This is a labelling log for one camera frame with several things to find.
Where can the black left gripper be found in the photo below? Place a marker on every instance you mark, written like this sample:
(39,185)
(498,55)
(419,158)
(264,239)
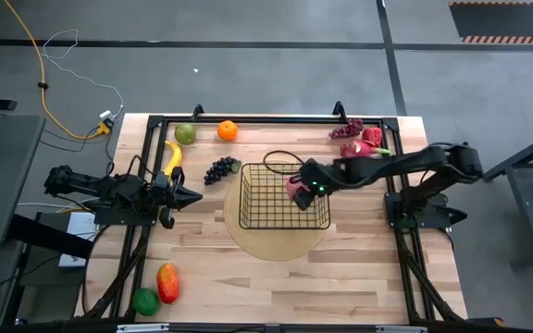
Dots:
(167,199)

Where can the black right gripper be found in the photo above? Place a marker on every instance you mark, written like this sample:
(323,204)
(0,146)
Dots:
(322,178)

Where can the pink peach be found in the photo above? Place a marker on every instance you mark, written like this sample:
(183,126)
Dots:
(293,187)

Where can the yellow banana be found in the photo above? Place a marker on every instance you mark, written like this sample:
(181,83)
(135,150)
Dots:
(174,157)

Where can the green apple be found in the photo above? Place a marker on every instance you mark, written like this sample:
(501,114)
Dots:
(185,134)

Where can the pink dragon fruit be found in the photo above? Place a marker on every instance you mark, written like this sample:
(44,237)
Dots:
(356,149)

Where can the red grape bunch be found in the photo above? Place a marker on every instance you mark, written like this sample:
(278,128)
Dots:
(347,129)

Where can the red orange mango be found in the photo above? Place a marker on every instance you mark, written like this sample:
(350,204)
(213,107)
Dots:
(168,283)

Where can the green lime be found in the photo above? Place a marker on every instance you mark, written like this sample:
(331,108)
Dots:
(145,302)

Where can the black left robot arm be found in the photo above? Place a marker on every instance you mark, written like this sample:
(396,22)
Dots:
(109,187)

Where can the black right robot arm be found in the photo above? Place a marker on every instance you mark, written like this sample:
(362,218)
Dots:
(410,162)

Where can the dark purple grape bunch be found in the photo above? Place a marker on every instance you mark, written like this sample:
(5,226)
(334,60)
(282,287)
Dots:
(218,170)

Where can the round woven tan placemat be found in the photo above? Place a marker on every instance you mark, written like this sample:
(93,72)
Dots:
(271,245)

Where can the orange fruit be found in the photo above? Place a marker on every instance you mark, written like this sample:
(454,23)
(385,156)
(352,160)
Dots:
(227,131)

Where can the yellow power plug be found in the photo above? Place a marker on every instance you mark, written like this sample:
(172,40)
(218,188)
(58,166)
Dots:
(104,128)

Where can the white box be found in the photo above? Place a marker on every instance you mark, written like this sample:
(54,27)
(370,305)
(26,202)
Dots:
(80,225)

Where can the white power adapter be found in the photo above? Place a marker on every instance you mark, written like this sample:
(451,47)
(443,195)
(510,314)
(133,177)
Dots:
(107,114)

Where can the black desk support beam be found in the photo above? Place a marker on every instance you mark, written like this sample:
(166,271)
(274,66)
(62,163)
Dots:
(49,237)

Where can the black orange hazard mat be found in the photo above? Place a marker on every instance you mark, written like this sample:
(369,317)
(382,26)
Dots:
(502,20)

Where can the black aluminium table frame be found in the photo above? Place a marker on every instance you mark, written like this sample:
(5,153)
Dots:
(271,119)

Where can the black frame bracket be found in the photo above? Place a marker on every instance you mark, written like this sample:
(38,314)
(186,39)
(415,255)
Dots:
(197,112)
(339,109)

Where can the silver metal bracket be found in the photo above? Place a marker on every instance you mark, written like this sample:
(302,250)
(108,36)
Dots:
(141,328)
(400,329)

